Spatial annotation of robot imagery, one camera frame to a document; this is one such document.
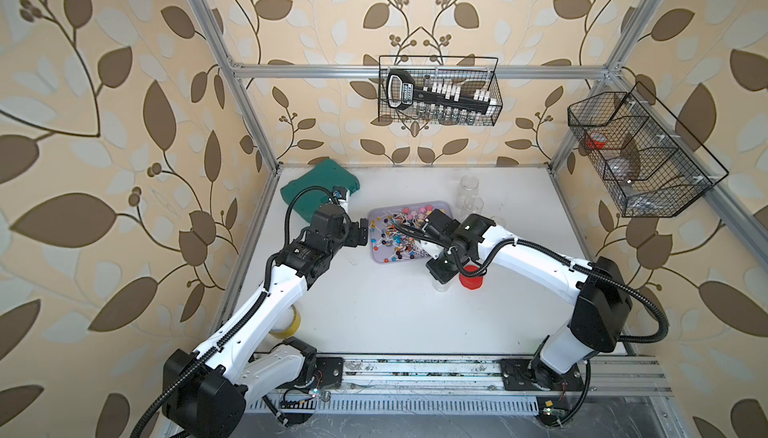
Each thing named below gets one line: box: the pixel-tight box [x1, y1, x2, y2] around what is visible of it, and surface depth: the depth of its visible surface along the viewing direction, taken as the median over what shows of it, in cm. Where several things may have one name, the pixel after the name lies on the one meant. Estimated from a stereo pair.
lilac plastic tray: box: [368, 201, 453, 263], surface depth 101 cm
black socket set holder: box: [386, 70, 489, 114], surface depth 86 cm
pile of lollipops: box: [369, 206, 433, 262], surface depth 100 cm
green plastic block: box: [280, 159, 360, 223], surface depth 114 cm
